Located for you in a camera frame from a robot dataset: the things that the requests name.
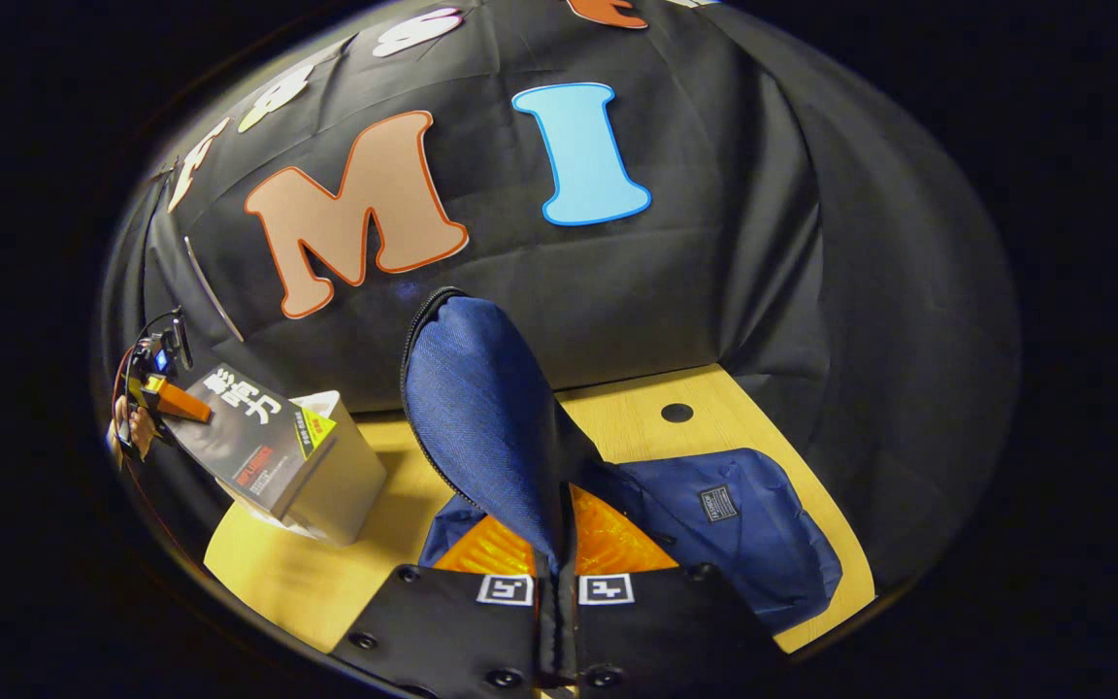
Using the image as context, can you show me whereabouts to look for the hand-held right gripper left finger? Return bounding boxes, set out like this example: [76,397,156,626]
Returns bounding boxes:
[331,513,560,695]

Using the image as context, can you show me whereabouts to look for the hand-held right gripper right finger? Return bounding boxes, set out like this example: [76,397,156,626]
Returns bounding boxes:
[559,485,783,692]

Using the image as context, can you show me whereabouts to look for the white bookshelf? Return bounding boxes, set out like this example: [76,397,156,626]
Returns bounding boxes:
[229,390,388,547]

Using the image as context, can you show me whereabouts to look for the blue schoolbag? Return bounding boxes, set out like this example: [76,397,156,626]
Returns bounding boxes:
[401,286,843,637]

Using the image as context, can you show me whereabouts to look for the black backdrop cloth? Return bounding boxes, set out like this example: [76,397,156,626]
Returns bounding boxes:
[98,0,1021,593]

